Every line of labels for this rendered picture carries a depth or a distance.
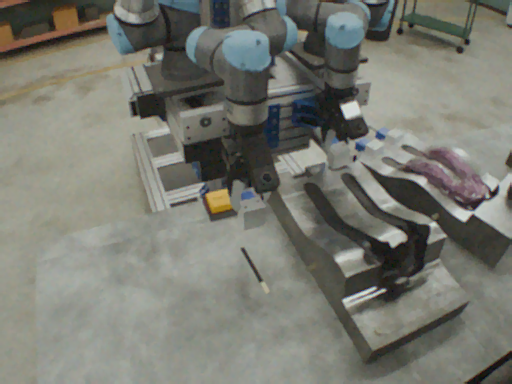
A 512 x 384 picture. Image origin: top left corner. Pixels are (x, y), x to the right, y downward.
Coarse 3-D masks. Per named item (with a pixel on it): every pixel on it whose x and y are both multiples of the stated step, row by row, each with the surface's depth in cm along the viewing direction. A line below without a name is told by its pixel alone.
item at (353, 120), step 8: (336, 96) 82; (344, 96) 82; (352, 96) 83; (336, 104) 83; (344, 104) 82; (352, 104) 82; (344, 112) 82; (352, 112) 82; (360, 112) 82; (344, 120) 82; (352, 120) 82; (360, 120) 82; (344, 128) 83; (352, 128) 81; (360, 128) 81; (368, 128) 82; (352, 136) 82; (360, 136) 82
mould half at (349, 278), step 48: (288, 192) 92; (336, 192) 92; (384, 192) 93; (336, 240) 77; (384, 240) 74; (432, 240) 74; (336, 288) 73; (384, 288) 74; (432, 288) 73; (384, 336) 66
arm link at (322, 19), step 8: (352, 0) 80; (320, 8) 78; (328, 8) 78; (336, 8) 77; (344, 8) 77; (352, 8) 77; (360, 8) 77; (320, 16) 78; (328, 16) 78; (360, 16) 76; (368, 16) 78; (320, 24) 79; (368, 24) 79; (320, 32) 82
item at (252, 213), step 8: (248, 192) 84; (248, 200) 80; (256, 200) 80; (240, 208) 78; (248, 208) 78; (256, 208) 78; (264, 208) 78; (240, 216) 80; (248, 216) 78; (256, 216) 79; (264, 216) 80; (240, 224) 82; (248, 224) 80; (256, 224) 81; (264, 224) 81
